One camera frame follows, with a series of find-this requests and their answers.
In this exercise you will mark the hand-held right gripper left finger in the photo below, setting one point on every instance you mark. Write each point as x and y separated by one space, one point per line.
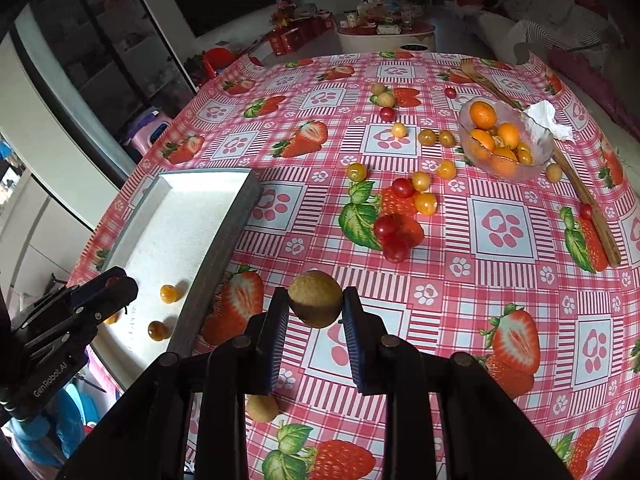
276 340

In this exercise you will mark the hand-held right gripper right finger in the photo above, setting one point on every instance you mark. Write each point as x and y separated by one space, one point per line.
355 345

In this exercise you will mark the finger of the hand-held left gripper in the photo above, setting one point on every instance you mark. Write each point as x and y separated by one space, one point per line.
107 300
102 274

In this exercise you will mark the brown kiwi fruit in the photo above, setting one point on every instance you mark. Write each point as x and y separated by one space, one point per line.
315 298

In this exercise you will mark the white tray with grey rim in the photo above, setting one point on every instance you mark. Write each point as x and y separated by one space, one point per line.
185 230

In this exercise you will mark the blue plastic bag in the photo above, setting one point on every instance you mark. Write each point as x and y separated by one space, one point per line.
50 430

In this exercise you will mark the purple plastic stool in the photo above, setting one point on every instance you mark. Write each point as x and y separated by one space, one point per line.
147 130

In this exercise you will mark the strawberry print pink tablecloth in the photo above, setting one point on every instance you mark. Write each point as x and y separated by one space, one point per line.
500 280

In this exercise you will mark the glass door cabinet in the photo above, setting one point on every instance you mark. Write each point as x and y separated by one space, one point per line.
110 50

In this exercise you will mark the small orange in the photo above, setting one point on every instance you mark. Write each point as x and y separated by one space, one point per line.
481 142
502 163
509 134
482 114

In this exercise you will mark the red plastic stool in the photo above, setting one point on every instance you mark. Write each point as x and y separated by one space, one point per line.
217 60

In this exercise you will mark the clear glass bowl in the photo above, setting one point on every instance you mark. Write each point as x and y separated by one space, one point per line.
537 160

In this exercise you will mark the long wooden fork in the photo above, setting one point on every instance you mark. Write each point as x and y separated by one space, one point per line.
595 220

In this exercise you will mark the white crumpled tissue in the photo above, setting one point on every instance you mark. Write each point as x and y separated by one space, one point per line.
545 120

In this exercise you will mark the red gift boxes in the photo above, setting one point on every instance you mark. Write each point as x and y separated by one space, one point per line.
300 34

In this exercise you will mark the round red white coffee table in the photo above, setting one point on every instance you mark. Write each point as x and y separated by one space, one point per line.
385 39

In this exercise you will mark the white sofa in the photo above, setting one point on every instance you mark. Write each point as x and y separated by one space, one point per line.
505 35

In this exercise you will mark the pink blanket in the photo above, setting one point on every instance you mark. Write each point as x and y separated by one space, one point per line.
595 80

